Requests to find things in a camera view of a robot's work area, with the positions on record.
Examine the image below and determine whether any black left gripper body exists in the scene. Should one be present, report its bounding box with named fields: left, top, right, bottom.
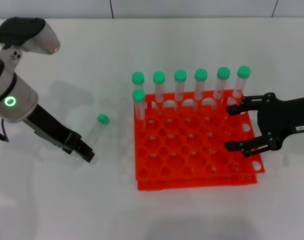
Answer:
left=24, top=103, right=82, bottom=155

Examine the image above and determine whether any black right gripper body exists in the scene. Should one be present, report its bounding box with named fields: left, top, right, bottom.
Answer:
left=256, top=92, right=304, bottom=151

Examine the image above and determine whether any clear green-capped test tube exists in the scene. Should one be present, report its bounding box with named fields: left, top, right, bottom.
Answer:
left=152, top=70, right=166, bottom=115
left=131, top=71, right=146, bottom=95
left=231, top=65, right=252, bottom=99
left=194, top=68, right=208, bottom=101
left=173, top=69, right=188, bottom=102
left=213, top=66, right=231, bottom=100
left=75, top=113, right=110, bottom=162
left=132, top=89, right=146, bottom=131

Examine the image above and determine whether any orange plastic test tube rack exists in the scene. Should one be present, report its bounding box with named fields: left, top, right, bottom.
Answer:
left=133, top=89, right=266, bottom=192

